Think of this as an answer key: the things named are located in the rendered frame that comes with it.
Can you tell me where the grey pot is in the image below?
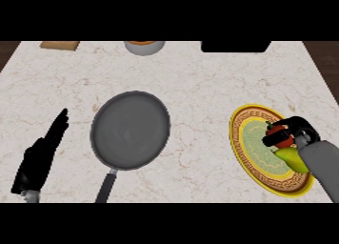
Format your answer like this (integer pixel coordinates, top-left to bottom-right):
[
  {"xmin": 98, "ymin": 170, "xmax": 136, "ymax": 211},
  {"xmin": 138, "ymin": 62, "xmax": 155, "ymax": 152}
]
[{"xmin": 124, "ymin": 41, "xmax": 168, "ymax": 57}]

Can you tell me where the grey frying pan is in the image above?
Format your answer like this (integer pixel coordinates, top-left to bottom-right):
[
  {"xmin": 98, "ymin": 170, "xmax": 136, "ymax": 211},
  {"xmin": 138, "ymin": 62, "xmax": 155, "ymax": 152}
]
[{"xmin": 89, "ymin": 90, "xmax": 173, "ymax": 204}]

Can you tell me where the brown wooden board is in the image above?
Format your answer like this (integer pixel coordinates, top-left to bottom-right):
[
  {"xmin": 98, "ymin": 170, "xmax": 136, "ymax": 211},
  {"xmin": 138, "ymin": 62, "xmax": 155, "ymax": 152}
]
[{"xmin": 40, "ymin": 41, "xmax": 82, "ymax": 51}]

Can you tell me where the yellow patterned plate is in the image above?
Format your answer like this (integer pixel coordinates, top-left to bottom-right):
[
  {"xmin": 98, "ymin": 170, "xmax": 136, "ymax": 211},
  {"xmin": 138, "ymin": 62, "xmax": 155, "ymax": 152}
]
[{"xmin": 230, "ymin": 103, "xmax": 317, "ymax": 199}]

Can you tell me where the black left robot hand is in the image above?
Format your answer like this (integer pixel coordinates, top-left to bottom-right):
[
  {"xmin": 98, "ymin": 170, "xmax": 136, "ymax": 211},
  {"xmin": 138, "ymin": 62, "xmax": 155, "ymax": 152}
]
[{"xmin": 11, "ymin": 108, "xmax": 71, "ymax": 195}]

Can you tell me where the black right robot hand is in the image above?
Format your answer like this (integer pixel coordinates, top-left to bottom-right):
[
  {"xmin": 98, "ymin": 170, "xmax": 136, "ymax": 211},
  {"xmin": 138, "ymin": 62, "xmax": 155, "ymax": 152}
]
[{"xmin": 263, "ymin": 115, "xmax": 323, "ymax": 151}]

